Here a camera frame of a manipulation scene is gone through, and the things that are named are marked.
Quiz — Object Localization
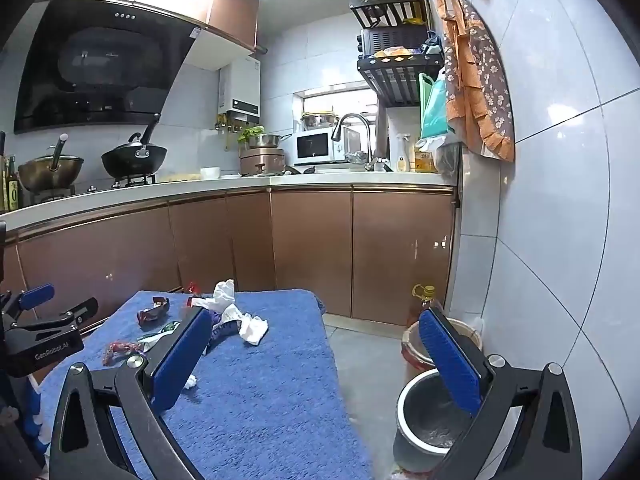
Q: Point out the green cutting board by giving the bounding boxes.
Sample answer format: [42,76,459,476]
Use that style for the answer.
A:
[419,72,436,138]

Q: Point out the black dish rack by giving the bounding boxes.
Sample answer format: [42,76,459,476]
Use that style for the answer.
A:
[349,0,448,108]

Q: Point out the teal plastic bag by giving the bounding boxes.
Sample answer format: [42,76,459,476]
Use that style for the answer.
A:
[421,80,456,141]

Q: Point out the purple snack wrapper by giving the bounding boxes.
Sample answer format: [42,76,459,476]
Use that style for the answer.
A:
[207,310,242,346]

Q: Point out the steel wok with handle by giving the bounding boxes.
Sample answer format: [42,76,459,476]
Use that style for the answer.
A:
[18,134,85,193]

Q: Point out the red snack wrapper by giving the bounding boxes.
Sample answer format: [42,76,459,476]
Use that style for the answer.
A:
[102,341,148,367]

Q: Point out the white tissue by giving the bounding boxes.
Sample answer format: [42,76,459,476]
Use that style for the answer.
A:
[237,312,270,346]
[192,279,246,323]

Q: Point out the white water heater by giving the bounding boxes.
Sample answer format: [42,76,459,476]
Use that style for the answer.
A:
[218,56,262,126]

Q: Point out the gas stove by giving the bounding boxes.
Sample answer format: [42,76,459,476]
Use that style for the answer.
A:
[30,172,158,206]

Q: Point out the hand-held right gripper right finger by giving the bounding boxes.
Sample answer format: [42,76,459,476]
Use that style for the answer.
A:
[417,306,583,480]

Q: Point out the clear plastic bag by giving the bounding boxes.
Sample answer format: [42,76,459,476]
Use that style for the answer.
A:
[432,135,461,176]

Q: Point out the blue terry towel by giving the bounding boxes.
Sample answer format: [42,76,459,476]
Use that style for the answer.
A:
[30,287,376,480]

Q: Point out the white microwave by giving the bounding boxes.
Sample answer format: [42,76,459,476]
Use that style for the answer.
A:
[292,127,361,167]

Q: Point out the black range hood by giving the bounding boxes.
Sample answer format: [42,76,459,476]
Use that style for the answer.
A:
[12,0,203,135]

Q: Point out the orange floral apron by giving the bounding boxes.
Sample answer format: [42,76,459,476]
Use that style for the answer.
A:
[435,0,516,163]

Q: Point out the black wok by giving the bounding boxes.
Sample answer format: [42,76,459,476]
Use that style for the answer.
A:
[101,114,168,179]

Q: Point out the olive oil bottle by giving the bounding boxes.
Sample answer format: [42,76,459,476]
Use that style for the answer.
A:
[4,156,22,211]

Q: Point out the brown electric cooker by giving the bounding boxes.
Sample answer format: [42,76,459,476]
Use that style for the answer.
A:
[239,146,286,177]

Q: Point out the brown kitchen base cabinets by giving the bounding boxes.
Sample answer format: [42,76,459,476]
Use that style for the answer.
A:
[0,185,458,333]

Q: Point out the steel basin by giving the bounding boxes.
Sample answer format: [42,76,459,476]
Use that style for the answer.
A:
[301,110,335,130]

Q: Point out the beige bucket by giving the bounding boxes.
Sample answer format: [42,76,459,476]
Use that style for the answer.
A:
[400,317,483,377]

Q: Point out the cooking oil bottle yellow cap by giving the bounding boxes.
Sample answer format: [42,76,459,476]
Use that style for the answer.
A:
[406,284,443,328]

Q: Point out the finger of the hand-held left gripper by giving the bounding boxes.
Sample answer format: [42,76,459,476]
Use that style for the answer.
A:
[7,297,99,333]
[0,283,56,318]

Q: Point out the brown snack wrapper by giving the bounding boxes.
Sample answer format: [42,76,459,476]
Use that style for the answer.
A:
[136,297,172,330]

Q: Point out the steel saucepan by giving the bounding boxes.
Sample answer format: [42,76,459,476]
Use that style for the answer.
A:
[252,132,293,150]

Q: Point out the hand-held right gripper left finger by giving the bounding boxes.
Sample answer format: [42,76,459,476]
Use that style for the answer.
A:
[48,305,216,480]

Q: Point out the green snack wrapper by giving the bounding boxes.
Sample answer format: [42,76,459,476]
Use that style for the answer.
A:
[137,321,181,346]

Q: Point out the grey trash bin white rim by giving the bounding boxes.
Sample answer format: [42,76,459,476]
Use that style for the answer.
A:
[392,367,483,473]

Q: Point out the steel kitchen faucet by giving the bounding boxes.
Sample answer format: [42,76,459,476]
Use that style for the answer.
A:
[331,113,376,171]

